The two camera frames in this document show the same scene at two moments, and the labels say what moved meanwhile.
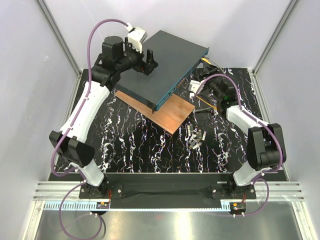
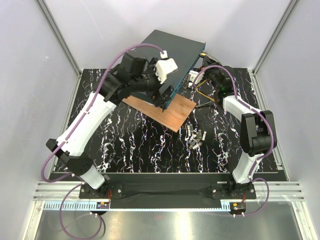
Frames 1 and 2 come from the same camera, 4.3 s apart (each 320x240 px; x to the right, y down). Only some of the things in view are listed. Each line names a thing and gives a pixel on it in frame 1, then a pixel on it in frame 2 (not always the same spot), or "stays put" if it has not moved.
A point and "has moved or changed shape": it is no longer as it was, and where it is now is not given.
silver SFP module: x=204 y=134 stays put
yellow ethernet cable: x=208 y=61 has moved or changed shape
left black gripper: x=147 y=67 to x=159 y=98
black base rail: x=165 y=190 stays put
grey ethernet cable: x=215 y=64 has moved or changed shape
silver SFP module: x=200 y=135 stays put
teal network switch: x=176 y=57 has moved or changed shape
